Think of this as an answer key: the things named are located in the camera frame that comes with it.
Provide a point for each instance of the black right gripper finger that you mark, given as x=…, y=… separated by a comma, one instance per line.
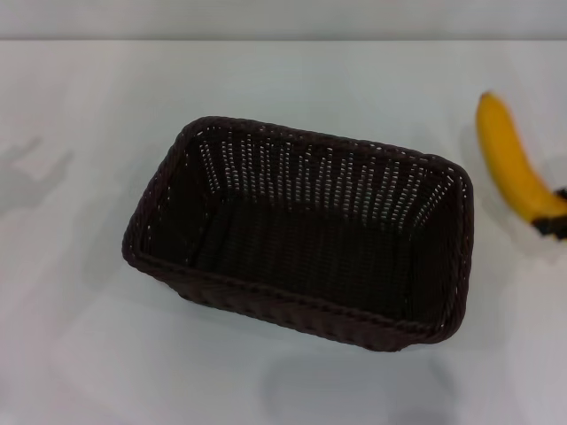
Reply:
x=561, y=192
x=553, y=229

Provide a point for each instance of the yellow banana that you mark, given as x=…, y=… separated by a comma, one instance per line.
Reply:
x=509, y=155

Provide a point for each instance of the dark brown woven basket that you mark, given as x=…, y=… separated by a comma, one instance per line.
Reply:
x=310, y=261

